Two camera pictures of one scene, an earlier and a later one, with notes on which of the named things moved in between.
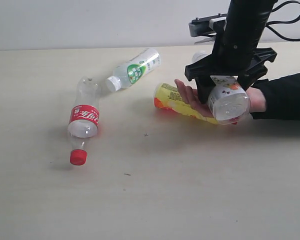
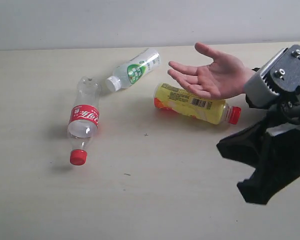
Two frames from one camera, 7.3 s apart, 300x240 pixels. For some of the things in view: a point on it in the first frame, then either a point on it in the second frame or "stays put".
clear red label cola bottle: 84,118 stays put
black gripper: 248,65 -> 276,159
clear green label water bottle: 132,71 stays put
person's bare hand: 190,95 -> 226,76
